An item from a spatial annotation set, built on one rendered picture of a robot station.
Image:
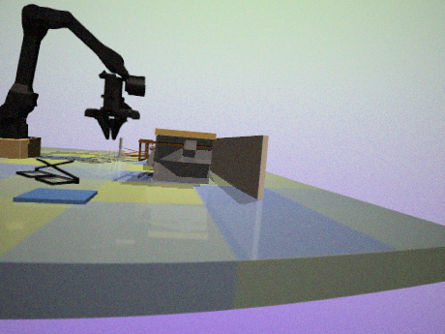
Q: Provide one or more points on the blue flat slab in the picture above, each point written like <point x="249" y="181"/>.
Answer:
<point x="52" y="195"/>

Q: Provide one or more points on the dark brown flat panel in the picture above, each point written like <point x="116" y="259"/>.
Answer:
<point x="242" y="162"/>

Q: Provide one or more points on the black-framed clear glasses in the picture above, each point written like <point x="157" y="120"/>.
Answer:
<point x="50" y="178"/>

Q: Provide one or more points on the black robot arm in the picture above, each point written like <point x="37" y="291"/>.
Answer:
<point x="21" y="98"/>

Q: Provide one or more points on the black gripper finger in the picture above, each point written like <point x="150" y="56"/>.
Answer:
<point x="115" y="125"/>
<point x="104" y="124"/>

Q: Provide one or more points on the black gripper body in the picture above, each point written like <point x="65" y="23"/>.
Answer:
<point x="112" y="103"/>

